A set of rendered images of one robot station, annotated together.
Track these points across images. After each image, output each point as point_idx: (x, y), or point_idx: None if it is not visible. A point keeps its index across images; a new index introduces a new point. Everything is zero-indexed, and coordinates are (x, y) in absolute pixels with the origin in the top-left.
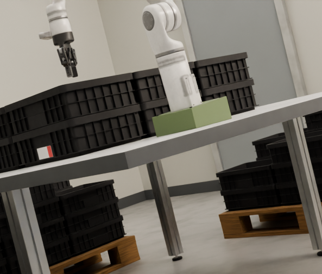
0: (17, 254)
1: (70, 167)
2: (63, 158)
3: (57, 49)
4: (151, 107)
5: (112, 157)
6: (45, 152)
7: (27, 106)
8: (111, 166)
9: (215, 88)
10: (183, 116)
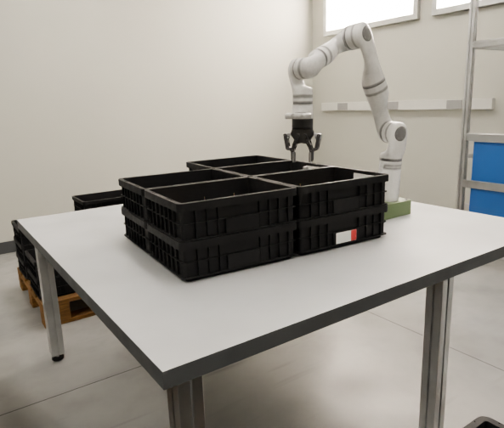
0: (440, 326)
1: None
2: (361, 240)
3: (319, 134)
4: None
5: None
6: (348, 236)
7: (335, 189)
8: None
9: None
10: (404, 205)
